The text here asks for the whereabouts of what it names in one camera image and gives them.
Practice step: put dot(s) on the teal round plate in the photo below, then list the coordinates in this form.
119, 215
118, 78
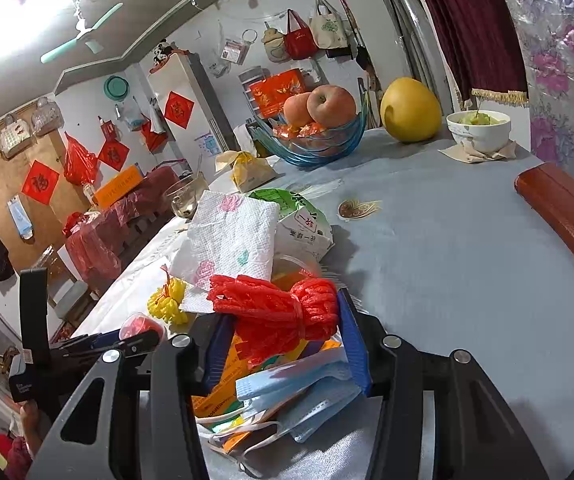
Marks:
117, 88

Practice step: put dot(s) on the green white carton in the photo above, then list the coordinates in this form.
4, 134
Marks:
299, 215

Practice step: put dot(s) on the brown leather wallet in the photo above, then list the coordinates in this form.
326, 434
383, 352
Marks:
559, 205

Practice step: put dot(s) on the yellow bear bag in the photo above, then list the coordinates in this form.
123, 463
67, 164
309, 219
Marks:
274, 45

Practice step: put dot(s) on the yellow pear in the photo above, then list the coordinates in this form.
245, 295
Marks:
409, 110

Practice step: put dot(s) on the red plastic bag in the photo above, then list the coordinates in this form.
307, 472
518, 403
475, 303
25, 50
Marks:
79, 160

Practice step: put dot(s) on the teal ceiling fan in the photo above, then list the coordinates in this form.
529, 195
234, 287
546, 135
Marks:
84, 32

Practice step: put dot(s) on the red foam fruit net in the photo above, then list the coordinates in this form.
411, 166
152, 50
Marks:
277, 315

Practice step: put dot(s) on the orange red gift box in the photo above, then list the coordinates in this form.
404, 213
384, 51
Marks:
277, 92

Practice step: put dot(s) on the dark red curtain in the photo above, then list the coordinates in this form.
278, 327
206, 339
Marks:
472, 25

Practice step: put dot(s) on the yellow snack bag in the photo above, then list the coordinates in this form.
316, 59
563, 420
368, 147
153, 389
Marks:
249, 170

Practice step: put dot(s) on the blue glass fruit bowl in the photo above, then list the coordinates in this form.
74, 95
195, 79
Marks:
317, 152

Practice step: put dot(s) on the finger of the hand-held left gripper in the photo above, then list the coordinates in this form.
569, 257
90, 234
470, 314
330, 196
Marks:
94, 341
139, 341

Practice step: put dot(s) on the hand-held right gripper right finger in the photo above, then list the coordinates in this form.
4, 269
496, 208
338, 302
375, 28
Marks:
354, 345

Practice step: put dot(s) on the orange fruit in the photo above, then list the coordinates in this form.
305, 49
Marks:
294, 110

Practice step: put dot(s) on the red clothing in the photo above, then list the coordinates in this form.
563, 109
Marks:
2, 460

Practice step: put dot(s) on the red tote bag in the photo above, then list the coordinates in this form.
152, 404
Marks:
300, 40

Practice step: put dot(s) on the person's left hand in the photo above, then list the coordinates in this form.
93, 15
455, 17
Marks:
31, 425

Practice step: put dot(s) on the beige paper napkin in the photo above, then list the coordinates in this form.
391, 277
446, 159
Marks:
454, 154

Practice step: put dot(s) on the floral white paper towel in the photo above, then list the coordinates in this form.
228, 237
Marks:
232, 235

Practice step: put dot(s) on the hanging blue mask pack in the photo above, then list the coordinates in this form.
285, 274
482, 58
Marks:
21, 217

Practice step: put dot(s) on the orange wrapped candies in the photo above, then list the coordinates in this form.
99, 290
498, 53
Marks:
297, 131

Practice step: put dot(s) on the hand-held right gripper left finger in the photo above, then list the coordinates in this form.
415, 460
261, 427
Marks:
219, 355

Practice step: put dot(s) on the red diamond paper decoration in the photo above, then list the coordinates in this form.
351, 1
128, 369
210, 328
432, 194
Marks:
41, 182
113, 155
179, 110

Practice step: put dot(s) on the white refrigerator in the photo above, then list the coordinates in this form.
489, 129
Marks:
192, 105

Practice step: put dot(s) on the clear mesh wall bag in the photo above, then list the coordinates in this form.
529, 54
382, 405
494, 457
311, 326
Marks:
47, 119
15, 137

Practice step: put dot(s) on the red plastic cover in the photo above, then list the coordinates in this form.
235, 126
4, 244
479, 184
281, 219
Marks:
112, 225

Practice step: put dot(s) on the panda plush toy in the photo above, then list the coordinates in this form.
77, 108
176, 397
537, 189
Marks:
162, 57

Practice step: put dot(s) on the white ceramic bowl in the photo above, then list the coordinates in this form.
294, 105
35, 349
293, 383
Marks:
479, 132

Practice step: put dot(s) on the floral plastic sheet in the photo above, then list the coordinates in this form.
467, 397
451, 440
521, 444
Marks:
567, 60

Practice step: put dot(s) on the red apple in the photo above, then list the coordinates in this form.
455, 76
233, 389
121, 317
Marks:
331, 105

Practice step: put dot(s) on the yellow foam fruit net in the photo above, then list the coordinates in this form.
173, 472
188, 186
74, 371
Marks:
167, 302

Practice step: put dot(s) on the blue face mask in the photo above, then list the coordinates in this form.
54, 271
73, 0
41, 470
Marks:
297, 400

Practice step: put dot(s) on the smoky glass bowl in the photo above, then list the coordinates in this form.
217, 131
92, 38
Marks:
183, 200

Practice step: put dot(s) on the long orange box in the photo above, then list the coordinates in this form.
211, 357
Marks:
117, 187

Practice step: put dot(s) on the beige tote bag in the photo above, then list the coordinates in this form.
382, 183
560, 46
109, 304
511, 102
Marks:
329, 27

